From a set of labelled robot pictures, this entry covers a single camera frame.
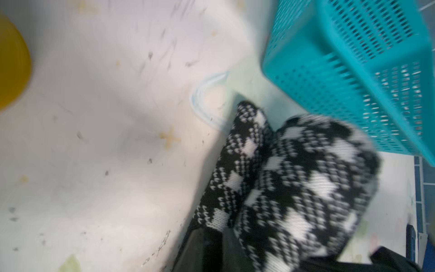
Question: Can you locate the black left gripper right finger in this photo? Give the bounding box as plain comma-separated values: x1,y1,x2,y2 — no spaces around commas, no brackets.
300,247,421,272

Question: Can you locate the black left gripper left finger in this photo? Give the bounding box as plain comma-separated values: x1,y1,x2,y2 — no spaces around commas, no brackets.
172,228,245,272

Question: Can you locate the black white smiley scarf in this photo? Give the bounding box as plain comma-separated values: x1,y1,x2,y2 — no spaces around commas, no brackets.
188,101,381,272

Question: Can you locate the teal plastic mesh basket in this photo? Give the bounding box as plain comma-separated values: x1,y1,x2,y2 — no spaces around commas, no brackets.
262,1,435,164

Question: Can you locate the floral table mat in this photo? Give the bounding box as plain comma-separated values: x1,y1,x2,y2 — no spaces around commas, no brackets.
0,0,419,272

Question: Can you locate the yellow pencil cup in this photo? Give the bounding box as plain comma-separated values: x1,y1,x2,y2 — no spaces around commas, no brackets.
1,15,32,110

